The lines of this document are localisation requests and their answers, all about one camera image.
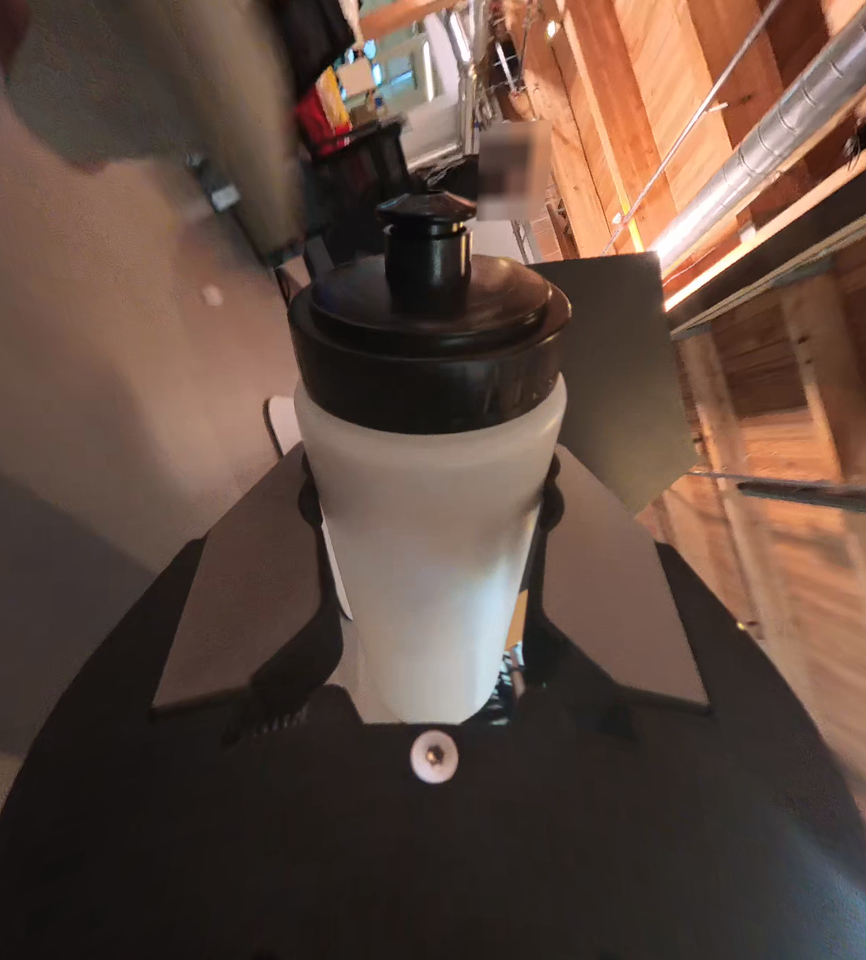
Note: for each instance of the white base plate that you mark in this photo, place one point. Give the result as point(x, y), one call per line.
point(283, 424)

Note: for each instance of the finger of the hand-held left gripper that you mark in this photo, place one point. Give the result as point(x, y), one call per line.
point(200, 112)

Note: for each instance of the silver ventilation duct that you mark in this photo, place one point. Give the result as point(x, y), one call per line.
point(792, 120)

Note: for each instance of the thin metal conduit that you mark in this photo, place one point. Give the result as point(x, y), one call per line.
point(695, 120)

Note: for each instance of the black fabric cart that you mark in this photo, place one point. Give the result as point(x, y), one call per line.
point(358, 195)

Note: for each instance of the white bottle with black cap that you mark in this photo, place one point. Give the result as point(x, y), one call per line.
point(433, 525)

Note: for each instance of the small white tag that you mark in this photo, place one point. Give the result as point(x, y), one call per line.
point(212, 295)

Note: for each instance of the black book stand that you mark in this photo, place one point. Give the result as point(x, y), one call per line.
point(620, 390)

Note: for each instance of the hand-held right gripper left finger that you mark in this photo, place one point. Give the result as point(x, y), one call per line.
point(253, 600)

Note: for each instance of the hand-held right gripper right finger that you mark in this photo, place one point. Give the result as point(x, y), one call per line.
point(612, 600)

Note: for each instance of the metal ceiling rail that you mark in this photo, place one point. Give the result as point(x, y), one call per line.
point(815, 495)

